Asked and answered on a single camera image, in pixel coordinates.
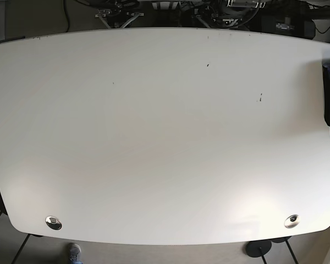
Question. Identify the left chrome table grommet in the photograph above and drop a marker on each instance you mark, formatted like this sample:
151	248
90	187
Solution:
53	223

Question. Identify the chrome table grommet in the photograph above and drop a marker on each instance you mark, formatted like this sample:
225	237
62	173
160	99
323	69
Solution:
292	221
53	223

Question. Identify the black round stand base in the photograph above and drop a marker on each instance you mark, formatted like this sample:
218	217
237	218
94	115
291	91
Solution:
258	248

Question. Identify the grey sneaker shoe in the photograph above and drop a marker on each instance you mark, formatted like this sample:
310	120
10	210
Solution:
74	253

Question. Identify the right chrome table grommet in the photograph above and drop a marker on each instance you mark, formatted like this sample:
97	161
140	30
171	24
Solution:
292	221

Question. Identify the black electronics box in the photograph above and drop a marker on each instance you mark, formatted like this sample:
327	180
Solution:
294	27

